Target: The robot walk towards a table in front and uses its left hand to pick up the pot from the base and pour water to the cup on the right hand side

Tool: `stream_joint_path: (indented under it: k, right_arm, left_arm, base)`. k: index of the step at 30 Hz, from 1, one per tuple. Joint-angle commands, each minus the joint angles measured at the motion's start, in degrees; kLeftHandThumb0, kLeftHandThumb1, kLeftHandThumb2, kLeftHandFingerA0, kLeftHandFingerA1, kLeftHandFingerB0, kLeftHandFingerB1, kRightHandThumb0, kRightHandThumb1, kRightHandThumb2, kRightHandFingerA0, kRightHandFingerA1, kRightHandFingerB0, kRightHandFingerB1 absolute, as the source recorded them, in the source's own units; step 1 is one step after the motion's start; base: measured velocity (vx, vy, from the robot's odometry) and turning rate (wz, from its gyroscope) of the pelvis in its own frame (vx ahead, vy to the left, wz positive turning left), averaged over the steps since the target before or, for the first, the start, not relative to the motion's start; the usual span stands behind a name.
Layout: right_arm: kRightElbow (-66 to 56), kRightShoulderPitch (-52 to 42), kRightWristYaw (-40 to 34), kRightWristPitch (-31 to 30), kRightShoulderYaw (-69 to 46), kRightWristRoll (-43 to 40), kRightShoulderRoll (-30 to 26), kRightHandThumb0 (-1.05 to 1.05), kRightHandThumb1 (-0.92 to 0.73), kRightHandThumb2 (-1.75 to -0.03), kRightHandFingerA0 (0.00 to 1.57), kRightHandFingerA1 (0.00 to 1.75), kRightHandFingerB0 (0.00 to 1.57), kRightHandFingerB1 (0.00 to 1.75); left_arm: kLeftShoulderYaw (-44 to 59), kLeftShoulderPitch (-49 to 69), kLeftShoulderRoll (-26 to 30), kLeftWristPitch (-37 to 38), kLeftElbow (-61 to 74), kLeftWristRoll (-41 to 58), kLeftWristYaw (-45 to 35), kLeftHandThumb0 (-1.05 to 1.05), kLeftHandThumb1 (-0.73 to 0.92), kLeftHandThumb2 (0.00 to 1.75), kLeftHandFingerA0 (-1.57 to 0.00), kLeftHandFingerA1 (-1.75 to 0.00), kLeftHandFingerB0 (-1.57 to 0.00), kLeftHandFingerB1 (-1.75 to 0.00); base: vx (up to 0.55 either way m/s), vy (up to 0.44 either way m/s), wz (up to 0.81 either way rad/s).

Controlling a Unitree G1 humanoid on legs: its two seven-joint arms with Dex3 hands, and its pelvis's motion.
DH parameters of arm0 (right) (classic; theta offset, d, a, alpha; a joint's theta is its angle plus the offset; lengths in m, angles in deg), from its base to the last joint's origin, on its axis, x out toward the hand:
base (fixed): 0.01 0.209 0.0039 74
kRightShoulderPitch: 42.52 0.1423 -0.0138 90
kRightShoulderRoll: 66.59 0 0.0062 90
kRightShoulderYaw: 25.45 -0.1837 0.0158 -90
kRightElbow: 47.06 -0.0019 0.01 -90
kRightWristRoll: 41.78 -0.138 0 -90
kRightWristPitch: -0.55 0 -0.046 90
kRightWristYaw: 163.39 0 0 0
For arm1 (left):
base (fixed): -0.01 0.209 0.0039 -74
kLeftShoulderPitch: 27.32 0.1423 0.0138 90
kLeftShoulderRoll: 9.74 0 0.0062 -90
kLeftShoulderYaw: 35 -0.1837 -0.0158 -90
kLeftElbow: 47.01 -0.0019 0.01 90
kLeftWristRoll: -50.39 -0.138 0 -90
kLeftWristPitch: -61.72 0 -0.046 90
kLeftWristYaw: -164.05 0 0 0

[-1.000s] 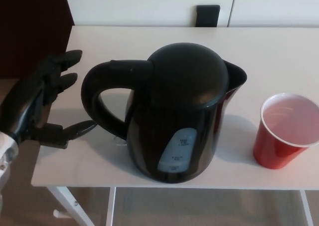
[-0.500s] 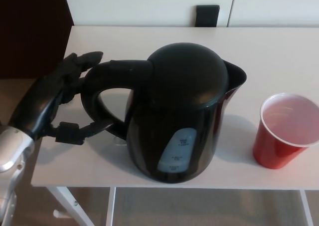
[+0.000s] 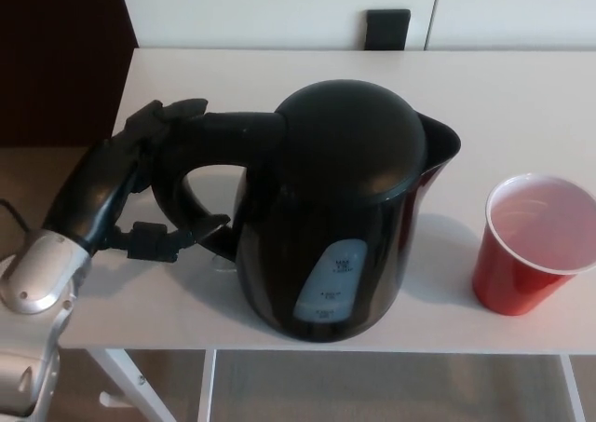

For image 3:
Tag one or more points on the red plastic cup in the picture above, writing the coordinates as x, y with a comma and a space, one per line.
517, 282

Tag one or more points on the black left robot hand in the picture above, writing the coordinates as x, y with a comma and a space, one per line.
93, 184

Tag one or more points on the black wall socket plate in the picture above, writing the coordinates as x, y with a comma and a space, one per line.
387, 30

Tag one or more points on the black electric kettle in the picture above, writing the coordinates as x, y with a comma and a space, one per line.
344, 184

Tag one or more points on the white metal table leg frame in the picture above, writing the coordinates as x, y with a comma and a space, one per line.
123, 377
575, 389

